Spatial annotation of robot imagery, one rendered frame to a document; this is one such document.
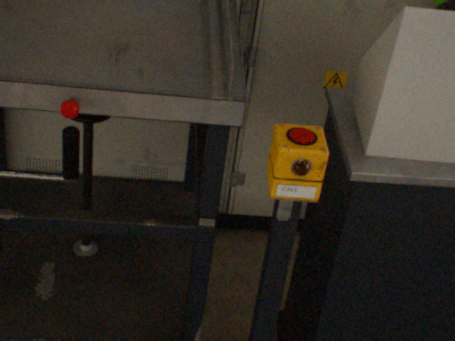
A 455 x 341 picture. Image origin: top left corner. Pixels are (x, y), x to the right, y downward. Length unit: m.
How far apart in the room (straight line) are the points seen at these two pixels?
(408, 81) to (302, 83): 0.77
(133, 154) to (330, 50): 0.63
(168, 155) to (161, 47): 0.78
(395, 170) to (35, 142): 1.16
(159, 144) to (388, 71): 1.01
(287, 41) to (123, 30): 0.62
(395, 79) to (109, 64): 0.52
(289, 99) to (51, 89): 0.93
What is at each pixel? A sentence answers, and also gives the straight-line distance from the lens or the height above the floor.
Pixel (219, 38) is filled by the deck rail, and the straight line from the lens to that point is 1.66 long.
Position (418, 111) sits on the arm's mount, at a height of 0.86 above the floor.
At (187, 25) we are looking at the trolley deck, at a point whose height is 0.85.
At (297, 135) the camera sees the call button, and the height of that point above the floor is 0.91.
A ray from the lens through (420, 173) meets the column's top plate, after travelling 1.54.
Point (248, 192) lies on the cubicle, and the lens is 2.40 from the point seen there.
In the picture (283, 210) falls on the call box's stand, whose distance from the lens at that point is 1.34.
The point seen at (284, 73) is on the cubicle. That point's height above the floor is 0.56.
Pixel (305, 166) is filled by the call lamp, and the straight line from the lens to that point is 1.25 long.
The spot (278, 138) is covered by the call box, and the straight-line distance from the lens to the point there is 1.27.
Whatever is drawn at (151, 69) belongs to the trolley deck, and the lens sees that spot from 1.52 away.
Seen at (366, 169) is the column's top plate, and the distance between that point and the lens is 1.52.
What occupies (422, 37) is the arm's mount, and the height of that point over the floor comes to 1.00.
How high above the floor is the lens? 1.57
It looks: 35 degrees down
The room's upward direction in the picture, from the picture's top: 8 degrees clockwise
